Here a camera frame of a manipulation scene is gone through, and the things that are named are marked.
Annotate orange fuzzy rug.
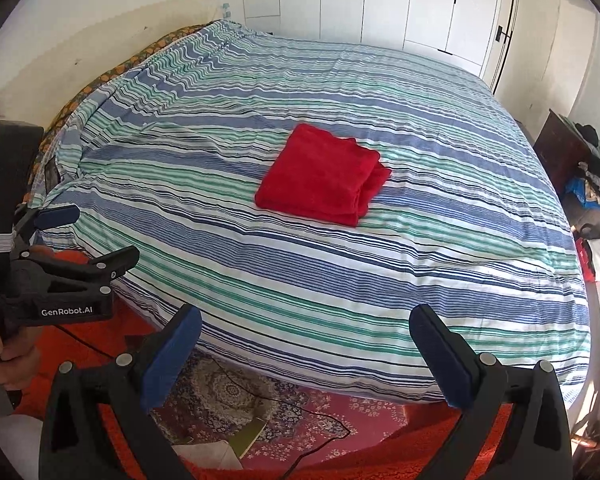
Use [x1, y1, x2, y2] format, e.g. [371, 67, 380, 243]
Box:
[10, 252, 513, 480]

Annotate patterned red carpet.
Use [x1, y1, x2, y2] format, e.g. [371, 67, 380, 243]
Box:
[125, 350, 461, 471]

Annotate black cable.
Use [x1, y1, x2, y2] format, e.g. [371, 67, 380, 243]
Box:
[55, 324, 353, 480]

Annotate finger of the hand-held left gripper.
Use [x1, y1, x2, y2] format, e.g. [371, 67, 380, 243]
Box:
[12, 245, 141, 292]
[12, 204, 79, 247]

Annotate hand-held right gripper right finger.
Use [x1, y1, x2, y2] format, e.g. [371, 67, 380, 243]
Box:
[409, 304, 574, 480]

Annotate pile of clothes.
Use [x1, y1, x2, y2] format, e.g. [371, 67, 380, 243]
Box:
[562, 120, 600, 226]

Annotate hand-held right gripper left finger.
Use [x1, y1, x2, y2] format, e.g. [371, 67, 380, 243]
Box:
[39, 304, 203, 480]

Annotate dark wooden nightstand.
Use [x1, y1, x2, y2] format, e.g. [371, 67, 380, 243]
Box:
[532, 109, 593, 201]

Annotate orange patterned bed sheet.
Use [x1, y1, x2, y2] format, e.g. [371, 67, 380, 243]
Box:
[22, 24, 216, 201]

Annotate striped duvet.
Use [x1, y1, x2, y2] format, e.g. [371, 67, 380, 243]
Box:
[40, 20, 593, 406]

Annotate yellow-green booklet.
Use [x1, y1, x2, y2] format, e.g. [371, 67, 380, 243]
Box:
[230, 417, 268, 458]

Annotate white wardrobe doors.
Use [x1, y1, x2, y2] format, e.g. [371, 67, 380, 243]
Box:
[240, 0, 523, 96]

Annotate white paper sheet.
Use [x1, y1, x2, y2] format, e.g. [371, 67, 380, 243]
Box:
[172, 440, 243, 471]

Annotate cream headboard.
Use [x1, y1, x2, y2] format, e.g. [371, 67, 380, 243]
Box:
[0, 0, 221, 121]

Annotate person's left hand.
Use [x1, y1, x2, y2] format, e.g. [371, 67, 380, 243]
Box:
[0, 341, 42, 395]

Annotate red sweater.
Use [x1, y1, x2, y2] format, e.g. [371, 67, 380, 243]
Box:
[254, 123, 392, 228]

